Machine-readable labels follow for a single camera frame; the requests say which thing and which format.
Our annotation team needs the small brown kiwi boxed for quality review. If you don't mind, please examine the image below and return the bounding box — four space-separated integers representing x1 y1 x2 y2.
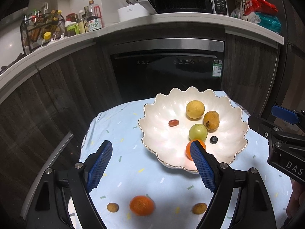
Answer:
192 203 207 214
107 203 119 213

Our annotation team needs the black wire spice rack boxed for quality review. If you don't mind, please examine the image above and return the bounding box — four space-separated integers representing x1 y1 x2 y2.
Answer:
20 10 65 55

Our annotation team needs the silver cabinet handle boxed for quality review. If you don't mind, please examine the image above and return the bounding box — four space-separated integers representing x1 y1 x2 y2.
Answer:
20 131 75 220

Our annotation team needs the right hand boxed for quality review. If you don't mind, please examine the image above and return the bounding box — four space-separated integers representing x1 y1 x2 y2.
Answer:
286 180 304 218

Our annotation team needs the red jujube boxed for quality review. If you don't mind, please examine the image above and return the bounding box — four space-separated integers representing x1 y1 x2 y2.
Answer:
169 119 179 127

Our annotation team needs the yellow lemon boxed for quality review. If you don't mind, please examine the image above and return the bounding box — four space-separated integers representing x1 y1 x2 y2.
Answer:
186 100 205 120

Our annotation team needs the yellow capped bottle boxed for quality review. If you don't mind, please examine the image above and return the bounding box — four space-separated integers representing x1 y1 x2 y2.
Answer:
42 31 52 44

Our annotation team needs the dark blueberry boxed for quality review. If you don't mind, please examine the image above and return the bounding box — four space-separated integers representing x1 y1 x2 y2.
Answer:
209 135 218 144

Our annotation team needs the yellow brown mango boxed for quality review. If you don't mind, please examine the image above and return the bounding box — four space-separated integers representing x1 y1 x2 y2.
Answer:
203 111 220 131

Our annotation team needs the white scalloped ceramic bowl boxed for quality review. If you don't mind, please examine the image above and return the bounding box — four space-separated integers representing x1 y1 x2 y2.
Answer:
138 87 249 174

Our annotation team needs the white round appliance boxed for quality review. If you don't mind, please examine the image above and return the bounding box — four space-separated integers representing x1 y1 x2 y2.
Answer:
117 4 150 22

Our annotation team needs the red snack bag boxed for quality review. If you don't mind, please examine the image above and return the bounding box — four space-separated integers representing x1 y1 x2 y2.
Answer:
244 0 279 15

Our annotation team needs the dark wood cabinet door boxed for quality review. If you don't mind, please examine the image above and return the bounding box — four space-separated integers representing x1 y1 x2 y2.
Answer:
1 44 121 219

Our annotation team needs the teal snack bag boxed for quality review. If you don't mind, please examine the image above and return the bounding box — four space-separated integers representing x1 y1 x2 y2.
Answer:
255 12 282 34

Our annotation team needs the large soy sauce bottle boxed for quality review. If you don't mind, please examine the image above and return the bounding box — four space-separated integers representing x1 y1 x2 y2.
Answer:
86 0 103 31

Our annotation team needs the black built-in dishwasher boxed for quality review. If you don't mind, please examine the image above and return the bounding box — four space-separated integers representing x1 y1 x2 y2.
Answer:
109 38 225 102

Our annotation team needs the green apple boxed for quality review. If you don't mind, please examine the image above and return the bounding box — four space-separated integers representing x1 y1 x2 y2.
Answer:
189 123 208 142

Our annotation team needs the orange mandarin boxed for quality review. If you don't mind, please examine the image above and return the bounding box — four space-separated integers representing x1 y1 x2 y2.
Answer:
185 139 206 161
129 195 155 216

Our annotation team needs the green lidded container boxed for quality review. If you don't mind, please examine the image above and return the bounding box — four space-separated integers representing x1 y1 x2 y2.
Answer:
65 20 80 37

